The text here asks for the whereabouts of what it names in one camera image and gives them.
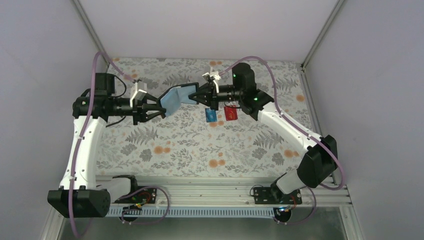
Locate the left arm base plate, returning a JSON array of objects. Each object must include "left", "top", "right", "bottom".
[{"left": 113, "top": 186, "right": 158, "bottom": 205}]

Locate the floral table mat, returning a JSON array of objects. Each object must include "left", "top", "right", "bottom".
[{"left": 96, "top": 57, "right": 312, "bottom": 177}]

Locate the blue credit card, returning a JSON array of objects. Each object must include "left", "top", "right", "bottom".
[{"left": 205, "top": 108, "right": 217, "bottom": 123}]

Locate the aluminium rail frame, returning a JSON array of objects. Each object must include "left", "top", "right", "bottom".
[{"left": 54, "top": 177, "right": 352, "bottom": 208}]

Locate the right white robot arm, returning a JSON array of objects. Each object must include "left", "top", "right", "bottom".
[{"left": 188, "top": 62, "right": 338, "bottom": 204}]

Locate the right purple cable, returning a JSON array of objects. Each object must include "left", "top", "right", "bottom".
[{"left": 218, "top": 55, "right": 346, "bottom": 226}]

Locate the black leather card holder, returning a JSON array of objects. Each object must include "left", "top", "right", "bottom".
[{"left": 158, "top": 82, "right": 199, "bottom": 118}]

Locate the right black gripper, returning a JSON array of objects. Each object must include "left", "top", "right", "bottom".
[{"left": 188, "top": 82, "right": 243, "bottom": 111}]

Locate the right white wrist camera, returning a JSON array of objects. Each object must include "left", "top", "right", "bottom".
[{"left": 202, "top": 66, "right": 221, "bottom": 94}]

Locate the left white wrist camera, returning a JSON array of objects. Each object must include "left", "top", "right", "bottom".
[{"left": 129, "top": 81, "right": 147, "bottom": 108}]

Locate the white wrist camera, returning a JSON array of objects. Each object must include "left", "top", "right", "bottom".
[
  {"left": 202, "top": 66, "right": 221, "bottom": 94},
  {"left": 129, "top": 81, "right": 147, "bottom": 108}
]

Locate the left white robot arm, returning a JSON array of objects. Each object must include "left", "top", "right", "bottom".
[{"left": 47, "top": 72, "right": 166, "bottom": 219}]

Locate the purple cable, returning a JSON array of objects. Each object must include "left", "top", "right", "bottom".
[
  {"left": 67, "top": 51, "right": 170, "bottom": 239},
  {"left": 218, "top": 55, "right": 346, "bottom": 226}
]

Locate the red credit card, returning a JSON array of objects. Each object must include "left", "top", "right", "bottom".
[{"left": 224, "top": 105, "right": 238, "bottom": 121}]

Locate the white slotted cable duct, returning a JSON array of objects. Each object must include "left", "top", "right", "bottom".
[{"left": 124, "top": 206, "right": 275, "bottom": 219}]

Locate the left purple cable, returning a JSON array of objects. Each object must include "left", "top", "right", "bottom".
[{"left": 67, "top": 51, "right": 170, "bottom": 239}]

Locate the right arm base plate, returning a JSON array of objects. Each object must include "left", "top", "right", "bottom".
[{"left": 249, "top": 184, "right": 303, "bottom": 205}]

